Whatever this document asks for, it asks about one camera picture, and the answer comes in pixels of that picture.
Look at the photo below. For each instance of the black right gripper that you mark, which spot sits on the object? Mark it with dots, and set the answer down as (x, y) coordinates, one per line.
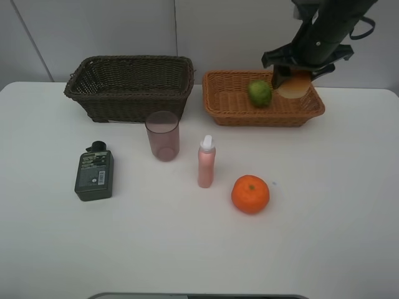
(316, 57)

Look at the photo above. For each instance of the red yellow peach fruit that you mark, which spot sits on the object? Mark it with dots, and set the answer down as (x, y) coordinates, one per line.
(296, 86)

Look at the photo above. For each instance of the green lime fruit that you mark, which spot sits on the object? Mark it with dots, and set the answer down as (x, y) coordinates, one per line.
(259, 93)

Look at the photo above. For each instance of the pink spray bottle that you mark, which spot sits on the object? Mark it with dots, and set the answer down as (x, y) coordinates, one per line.
(206, 159)

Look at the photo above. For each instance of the orange mandarin fruit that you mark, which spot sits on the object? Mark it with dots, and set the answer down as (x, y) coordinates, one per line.
(250, 194)

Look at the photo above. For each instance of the dark green bottle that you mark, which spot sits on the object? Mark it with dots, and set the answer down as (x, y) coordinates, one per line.
(94, 179)

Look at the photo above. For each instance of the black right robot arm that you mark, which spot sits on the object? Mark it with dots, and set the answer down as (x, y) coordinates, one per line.
(334, 20)

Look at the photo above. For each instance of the orange wicker basket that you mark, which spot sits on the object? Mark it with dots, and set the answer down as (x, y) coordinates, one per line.
(226, 100)

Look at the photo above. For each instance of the translucent pink plastic cup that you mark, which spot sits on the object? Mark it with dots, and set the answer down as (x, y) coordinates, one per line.
(163, 134)

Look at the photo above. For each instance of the dark brown wicker basket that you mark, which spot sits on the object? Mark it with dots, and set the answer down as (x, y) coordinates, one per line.
(129, 88)

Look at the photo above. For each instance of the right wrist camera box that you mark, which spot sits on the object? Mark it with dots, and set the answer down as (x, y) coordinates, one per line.
(304, 9)

